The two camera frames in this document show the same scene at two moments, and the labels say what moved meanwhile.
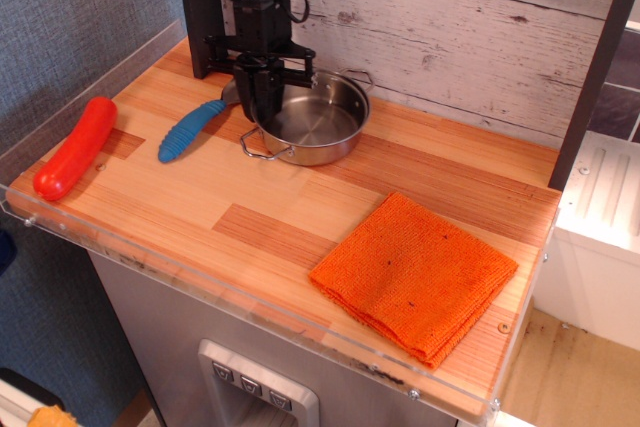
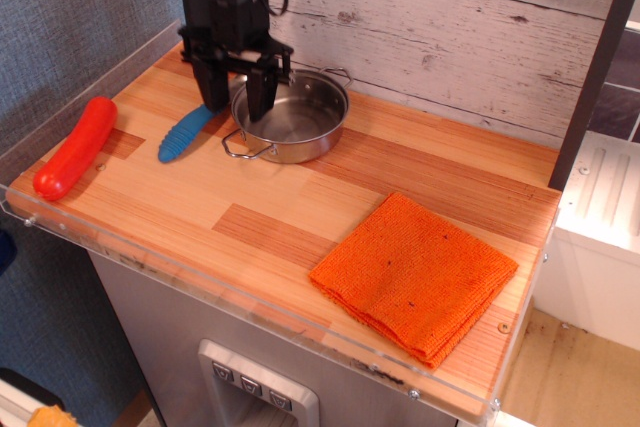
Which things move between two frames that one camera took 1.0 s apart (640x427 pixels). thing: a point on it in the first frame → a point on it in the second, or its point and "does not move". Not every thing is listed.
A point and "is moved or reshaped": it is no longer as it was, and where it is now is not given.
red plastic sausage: (61, 169) does not move
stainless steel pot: (320, 124) is moved or reshaped
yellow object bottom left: (52, 416) does not move
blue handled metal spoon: (178, 135) does not move
